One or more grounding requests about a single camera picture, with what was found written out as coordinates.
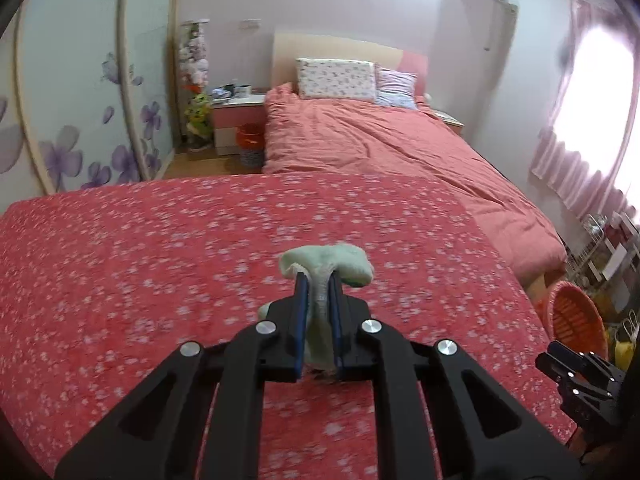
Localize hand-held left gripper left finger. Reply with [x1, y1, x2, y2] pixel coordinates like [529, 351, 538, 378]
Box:
[55, 273, 308, 480]

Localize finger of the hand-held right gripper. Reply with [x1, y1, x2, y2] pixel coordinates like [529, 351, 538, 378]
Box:
[547, 340, 587, 372]
[534, 353, 591, 414]

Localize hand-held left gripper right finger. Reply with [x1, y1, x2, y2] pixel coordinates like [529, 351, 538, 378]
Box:
[329, 277, 581, 480]

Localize orange plastic basket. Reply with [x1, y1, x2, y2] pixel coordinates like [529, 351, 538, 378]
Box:
[547, 281, 611, 362]

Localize light green sock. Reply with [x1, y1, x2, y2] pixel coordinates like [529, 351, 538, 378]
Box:
[257, 242, 375, 369]

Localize yellow bag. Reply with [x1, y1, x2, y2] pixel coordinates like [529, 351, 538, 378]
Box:
[613, 339, 636, 372]

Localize red floral tablecloth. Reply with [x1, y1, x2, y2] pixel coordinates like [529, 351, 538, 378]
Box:
[0, 173, 582, 480]

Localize bed with pink duvet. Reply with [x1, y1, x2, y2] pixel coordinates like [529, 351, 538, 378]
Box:
[261, 82, 569, 284]

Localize red waste bin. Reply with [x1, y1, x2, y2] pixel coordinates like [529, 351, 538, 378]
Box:
[234, 123, 266, 167]

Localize pink curtain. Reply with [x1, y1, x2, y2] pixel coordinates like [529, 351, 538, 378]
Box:
[529, 0, 640, 222]

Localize pink white nightstand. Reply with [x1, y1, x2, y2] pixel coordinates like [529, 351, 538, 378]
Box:
[209, 92, 269, 156]

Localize green yellow plush toy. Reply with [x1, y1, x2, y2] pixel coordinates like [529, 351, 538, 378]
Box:
[183, 92, 214, 139]

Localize pink striped pillow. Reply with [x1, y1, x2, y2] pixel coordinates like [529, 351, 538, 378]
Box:
[374, 67, 419, 110]

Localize white floral pillow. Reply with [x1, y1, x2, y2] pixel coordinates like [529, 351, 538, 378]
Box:
[294, 57, 379, 101]

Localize beige pink headboard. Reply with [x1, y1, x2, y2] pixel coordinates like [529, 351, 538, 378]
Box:
[273, 32, 430, 104]

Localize hanging plush toys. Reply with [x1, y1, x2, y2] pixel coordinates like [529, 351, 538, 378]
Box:
[177, 19, 211, 96]

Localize floral sliding door wardrobe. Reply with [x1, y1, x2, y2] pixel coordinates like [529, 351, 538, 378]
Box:
[0, 0, 187, 197]

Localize white wire rack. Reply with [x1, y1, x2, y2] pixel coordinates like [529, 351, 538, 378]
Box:
[565, 212, 640, 312]

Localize white wall pipe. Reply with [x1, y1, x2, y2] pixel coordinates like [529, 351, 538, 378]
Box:
[482, 0, 501, 52]

